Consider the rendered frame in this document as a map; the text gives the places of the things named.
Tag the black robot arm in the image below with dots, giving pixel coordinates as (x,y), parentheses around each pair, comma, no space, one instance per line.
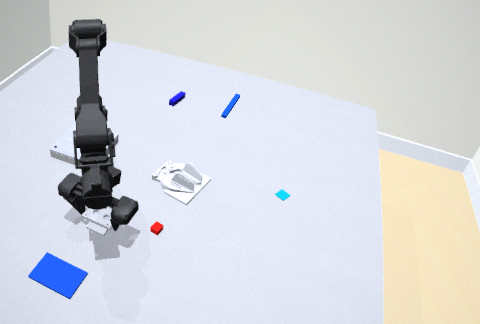
(87,38)

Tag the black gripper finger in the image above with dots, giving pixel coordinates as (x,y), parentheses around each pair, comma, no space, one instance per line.
(114,224)
(77,203)

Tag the small red cube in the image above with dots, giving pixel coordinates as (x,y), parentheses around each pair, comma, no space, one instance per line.
(156,228)

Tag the blue long thin bar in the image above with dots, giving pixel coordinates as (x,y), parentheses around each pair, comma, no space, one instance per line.
(230,106)

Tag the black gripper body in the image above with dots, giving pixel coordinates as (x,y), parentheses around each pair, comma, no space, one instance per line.
(123,209)

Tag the small blue block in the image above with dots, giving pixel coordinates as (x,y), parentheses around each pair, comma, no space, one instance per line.
(177,98)

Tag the blue flat rectangular plate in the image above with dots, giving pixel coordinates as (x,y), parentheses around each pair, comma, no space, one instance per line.
(58,275)

